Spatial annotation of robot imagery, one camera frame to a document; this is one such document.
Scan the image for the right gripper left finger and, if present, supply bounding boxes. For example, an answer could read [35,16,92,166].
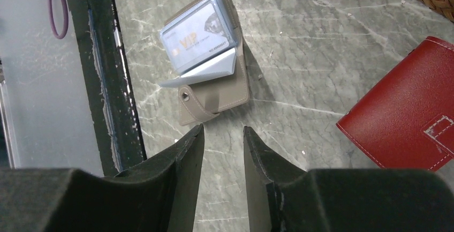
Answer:
[1,124,205,231]

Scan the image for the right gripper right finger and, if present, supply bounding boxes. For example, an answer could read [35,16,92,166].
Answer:
[244,126,453,231]

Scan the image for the grey leather card holder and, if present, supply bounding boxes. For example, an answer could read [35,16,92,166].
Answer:
[159,0,249,125]

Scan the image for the white VIP card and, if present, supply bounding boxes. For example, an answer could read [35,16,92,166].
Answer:
[161,1,232,73]

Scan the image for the red leather wallet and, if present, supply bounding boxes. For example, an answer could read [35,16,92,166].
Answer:
[337,36,453,171]

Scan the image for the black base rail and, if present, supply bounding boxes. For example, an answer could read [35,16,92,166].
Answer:
[67,0,146,176]

